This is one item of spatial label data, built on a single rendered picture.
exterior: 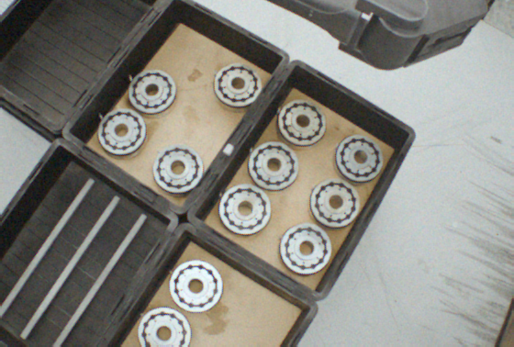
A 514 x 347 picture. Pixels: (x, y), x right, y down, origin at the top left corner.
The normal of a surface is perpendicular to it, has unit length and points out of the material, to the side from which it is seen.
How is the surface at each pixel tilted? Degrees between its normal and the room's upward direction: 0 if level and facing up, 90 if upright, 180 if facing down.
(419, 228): 0
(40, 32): 0
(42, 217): 0
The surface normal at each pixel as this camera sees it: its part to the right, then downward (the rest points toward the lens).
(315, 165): 0.06, -0.32
